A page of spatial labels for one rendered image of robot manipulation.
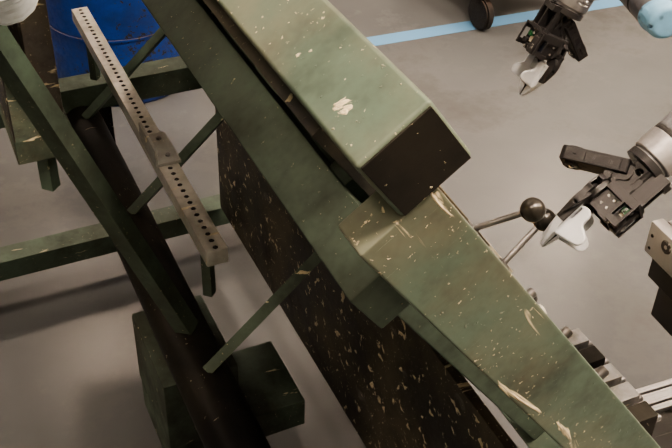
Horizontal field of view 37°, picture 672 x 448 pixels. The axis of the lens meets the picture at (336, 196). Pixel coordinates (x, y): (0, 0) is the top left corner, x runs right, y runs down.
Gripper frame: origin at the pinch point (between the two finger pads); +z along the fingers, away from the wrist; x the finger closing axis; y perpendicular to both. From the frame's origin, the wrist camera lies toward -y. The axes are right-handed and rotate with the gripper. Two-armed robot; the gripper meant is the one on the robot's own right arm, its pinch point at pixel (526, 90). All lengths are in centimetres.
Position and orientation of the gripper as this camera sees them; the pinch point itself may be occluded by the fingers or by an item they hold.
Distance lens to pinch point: 221.9
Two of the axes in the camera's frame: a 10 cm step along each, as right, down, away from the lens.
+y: -8.2, -2.0, -5.4
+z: -4.5, 8.1, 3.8
